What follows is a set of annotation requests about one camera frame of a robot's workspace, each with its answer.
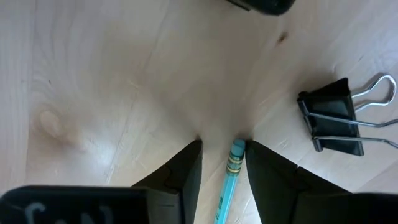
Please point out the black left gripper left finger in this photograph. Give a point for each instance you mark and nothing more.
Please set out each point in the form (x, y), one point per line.
(180, 186)

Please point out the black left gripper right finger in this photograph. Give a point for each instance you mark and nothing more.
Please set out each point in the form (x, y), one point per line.
(273, 186)

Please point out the teal pencil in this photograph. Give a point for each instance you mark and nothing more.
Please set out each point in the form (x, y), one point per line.
(228, 193)

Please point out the black binder clip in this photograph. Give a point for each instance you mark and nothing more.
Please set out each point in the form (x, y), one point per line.
(332, 118)

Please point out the black rounded plastic housing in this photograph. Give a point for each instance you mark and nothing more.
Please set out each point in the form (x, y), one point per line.
(267, 6)

